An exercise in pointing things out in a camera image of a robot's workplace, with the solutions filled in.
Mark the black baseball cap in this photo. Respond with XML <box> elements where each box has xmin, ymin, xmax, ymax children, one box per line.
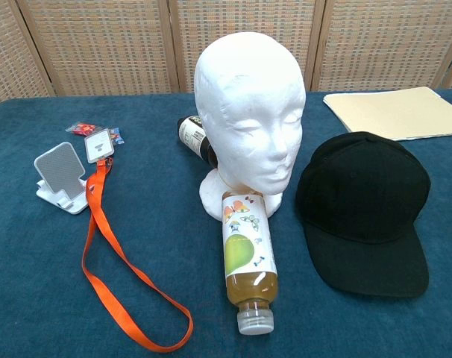
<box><xmin>295</xmin><ymin>131</ymin><xmax>432</xmax><ymax>298</ymax></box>

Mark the white foam mannequin head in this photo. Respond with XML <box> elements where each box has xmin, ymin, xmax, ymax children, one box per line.
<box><xmin>193</xmin><ymin>30</ymin><xmax>307</xmax><ymax>222</ymax></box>

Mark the dark bottle with white label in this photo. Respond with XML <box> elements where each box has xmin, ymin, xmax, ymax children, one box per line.
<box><xmin>176</xmin><ymin>115</ymin><xmax>220</xmax><ymax>167</ymax></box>

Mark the blue plush tablecloth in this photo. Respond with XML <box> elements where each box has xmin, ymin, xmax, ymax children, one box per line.
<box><xmin>0</xmin><ymin>88</ymin><xmax>452</xmax><ymax>358</ymax></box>

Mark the juice bottle with butterfly label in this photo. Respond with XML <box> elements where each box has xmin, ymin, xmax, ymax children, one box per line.
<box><xmin>221</xmin><ymin>189</ymin><xmax>279</xmax><ymax>336</ymax></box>

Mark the white badge card holder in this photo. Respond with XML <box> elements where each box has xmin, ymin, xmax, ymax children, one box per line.
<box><xmin>84</xmin><ymin>128</ymin><xmax>113</xmax><ymax>164</ymax></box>

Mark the red candy packet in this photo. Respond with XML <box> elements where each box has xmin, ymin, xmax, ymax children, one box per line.
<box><xmin>65</xmin><ymin>121</ymin><xmax>96</xmax><ymax>136</ymax></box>

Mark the white folding phone stand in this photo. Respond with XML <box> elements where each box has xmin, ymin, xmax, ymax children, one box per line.
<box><xmin>34</xmin><ymin>141</ymin><xmax>90</xmax><ymax>216</ymax></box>

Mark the cream manila folder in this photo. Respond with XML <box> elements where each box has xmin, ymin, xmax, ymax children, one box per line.
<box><xmin>322</xmin><ymin>86</ymin><xmax>452</xmax><ymax>142</ymax></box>

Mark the woven wooden folding screen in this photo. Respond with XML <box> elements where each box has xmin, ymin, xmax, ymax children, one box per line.
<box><xmin>0</xmin><ymin>0</ymin><xmax>452</xmax><ymax>109</ymax></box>

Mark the orange lanyard strap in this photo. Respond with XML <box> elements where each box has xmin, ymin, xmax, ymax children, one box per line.
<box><xmin>81</xmin><ymin>157</ymin><xmax>195</xmax><ymax>354</ymax></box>

